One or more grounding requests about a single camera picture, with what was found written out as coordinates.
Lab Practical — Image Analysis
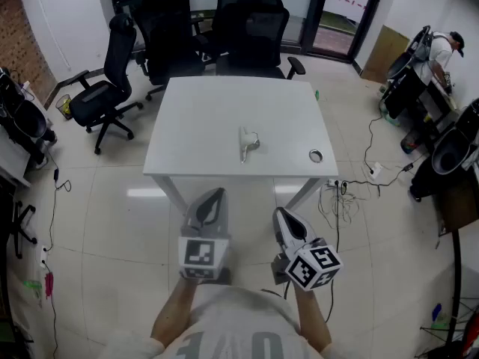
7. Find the red object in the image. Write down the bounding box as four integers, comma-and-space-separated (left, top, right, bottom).
460, 312, 479, 357

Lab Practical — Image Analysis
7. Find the person's left forearm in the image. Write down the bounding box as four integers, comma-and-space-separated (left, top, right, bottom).
150, 277, 198, 347

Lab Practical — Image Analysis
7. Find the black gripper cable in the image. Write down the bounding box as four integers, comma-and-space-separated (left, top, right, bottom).
323, 277, 336, 324

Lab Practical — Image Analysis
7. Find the brown cardboard sheet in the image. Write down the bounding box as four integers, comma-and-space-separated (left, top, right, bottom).
361, 24, 411, 85

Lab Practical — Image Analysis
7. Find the colourful bin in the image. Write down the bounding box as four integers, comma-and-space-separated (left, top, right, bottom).
400, 131, 420, 156

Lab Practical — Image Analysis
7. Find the black tripod stand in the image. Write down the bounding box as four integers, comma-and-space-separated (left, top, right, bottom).
418, 230, 479, 351

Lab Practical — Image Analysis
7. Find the black shell chair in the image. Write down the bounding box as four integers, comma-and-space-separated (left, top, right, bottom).
0, 67, 57, 164
387, 49, 416, 80
409, 99, 479, 201

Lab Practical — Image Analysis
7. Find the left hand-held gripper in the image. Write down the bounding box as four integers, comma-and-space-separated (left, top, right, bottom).
178, 188, 231, 282

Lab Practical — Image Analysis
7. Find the white cable tangle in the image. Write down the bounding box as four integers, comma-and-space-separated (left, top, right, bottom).
317, 185, 362, 226

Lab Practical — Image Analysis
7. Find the black chair base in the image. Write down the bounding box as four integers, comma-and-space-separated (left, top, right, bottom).
7, 200, 38, 260

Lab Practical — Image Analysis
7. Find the white desk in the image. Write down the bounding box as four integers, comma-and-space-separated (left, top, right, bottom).
0, 82, 53, 188

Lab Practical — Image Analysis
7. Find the dark desk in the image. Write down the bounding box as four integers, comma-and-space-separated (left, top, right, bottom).
411, 69, 461, 153

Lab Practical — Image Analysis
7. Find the white table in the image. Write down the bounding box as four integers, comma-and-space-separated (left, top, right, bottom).
143, 76, 340, 218

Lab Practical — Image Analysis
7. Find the black mesh wastebasket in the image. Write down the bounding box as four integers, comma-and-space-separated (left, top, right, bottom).
55, 93, 74, 120

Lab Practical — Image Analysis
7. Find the green plastic object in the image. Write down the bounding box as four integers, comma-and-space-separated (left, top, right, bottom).
22, 279, 43, 298

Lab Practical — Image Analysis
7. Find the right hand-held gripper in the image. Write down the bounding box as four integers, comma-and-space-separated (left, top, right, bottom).
271, 206, 344, 293

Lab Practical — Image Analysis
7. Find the person's right forearm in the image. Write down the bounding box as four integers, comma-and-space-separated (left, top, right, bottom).
291, 284, 333, 353

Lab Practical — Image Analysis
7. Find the black adapter cable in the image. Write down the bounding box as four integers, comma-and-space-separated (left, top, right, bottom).
39, 140, 72, 254

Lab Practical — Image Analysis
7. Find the black door frame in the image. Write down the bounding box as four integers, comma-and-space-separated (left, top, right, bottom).
301, 0, 388, 63

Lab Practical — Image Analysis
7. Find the person's white shirt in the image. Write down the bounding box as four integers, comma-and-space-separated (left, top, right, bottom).
97, 285, 340, 359

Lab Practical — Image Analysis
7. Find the black power cable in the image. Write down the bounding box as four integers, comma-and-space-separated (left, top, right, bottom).
363, 106, 385, 174
338, 162, 427, 197

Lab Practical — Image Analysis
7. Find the brown wooden desk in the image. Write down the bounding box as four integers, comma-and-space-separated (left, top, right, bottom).
436, 177, 479, 235

